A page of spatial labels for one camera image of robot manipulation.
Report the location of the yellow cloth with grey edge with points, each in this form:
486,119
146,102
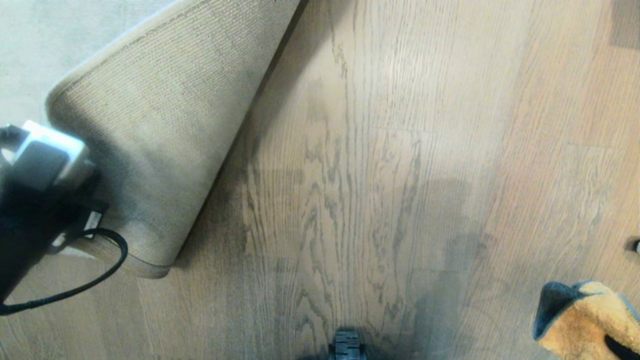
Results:
575,325

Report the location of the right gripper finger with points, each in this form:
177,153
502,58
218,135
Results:
622,349

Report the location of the beige woven rug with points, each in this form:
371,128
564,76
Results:
165,125

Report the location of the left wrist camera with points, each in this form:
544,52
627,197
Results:
47,157

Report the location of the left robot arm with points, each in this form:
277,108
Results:
15,250

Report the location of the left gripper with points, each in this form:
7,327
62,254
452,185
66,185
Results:
60,210

